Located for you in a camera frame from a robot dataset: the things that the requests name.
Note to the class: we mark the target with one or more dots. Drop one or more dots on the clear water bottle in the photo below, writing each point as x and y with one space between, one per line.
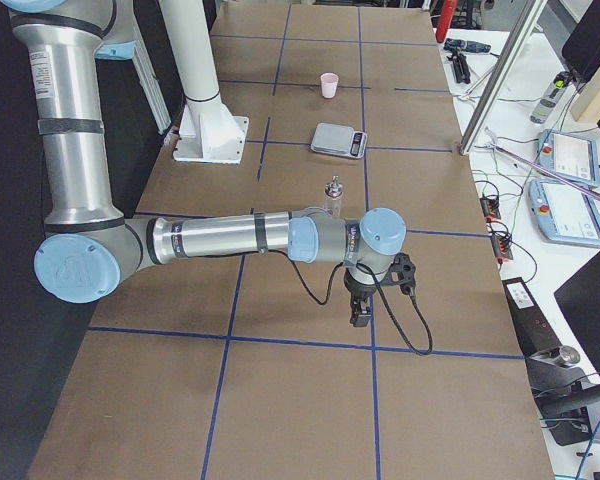
551 97

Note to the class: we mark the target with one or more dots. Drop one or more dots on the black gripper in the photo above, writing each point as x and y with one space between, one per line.
358 289

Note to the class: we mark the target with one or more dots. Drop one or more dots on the red cylinder bottle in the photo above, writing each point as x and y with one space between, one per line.
444 22

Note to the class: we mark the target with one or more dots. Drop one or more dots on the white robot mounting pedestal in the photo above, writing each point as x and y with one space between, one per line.
208 132

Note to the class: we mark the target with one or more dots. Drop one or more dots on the glass sauce dispenser bottle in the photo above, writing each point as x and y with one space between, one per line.
333 191

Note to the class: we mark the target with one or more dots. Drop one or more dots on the thin metal rod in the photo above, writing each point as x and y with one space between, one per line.
537 167

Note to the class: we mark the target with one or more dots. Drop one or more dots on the far teach pendant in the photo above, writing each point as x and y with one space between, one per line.
570 156

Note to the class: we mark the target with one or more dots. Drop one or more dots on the blue folded umbrella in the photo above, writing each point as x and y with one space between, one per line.
466 46

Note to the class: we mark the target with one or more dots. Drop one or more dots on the orange black connector block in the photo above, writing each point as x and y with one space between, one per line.
490 208

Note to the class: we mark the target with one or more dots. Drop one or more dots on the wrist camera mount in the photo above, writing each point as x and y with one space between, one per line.
401 273

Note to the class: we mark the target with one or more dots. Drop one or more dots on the black box device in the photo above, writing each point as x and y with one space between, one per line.
550 363

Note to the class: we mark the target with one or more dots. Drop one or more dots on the pink plastic cup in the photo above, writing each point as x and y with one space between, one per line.
329 83

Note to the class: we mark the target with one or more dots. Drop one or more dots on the grey digital kitchen scale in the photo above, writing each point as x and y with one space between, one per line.
339 140

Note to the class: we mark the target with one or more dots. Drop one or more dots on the aluminium frame post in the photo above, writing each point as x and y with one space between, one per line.
512 49

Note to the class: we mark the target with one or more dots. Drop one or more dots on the teach pendant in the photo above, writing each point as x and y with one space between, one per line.
563 214
570 156

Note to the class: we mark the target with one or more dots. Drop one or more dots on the black folded tripod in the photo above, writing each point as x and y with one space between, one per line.
459 66

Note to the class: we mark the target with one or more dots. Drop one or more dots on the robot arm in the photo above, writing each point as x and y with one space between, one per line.
90 247

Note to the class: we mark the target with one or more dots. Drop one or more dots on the near teach pendant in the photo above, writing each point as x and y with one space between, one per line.
563 214

